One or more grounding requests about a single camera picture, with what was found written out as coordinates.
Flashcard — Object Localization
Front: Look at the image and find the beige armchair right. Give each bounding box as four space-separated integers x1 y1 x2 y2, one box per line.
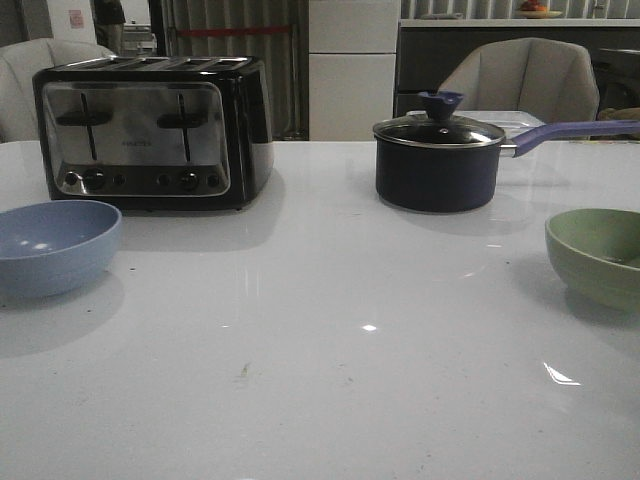
439 37 600 123

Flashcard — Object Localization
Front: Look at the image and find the beige armchair left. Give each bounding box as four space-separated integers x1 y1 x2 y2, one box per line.
1 38 113 142

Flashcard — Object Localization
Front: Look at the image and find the blue plastic bowl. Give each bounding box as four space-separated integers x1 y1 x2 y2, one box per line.
1 200 122 298

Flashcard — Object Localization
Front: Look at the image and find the beige armchair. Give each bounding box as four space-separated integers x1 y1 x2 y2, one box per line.
439 37 600 123
1 38 113 142

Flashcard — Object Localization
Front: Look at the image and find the dark blue saucepan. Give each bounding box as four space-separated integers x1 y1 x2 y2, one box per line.
375 120 639 213

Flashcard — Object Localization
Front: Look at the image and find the fruit bowl on counter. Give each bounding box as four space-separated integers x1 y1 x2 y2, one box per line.
514 0 563 19

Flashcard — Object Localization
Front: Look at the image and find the green plastic bowl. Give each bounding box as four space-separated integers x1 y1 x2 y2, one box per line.
545 208 639 312

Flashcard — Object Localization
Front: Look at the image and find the white refrigerator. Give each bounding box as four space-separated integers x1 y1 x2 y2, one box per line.
308 1 401 141

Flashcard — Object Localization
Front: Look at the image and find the person in background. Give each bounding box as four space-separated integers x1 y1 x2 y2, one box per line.
92 0 125 55

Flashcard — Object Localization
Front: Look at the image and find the black and steel toaster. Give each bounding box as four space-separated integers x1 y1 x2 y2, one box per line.
33 56 274 211

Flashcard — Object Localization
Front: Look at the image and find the glass lid with blue knob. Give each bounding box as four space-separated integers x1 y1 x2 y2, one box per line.
373 90 506 149

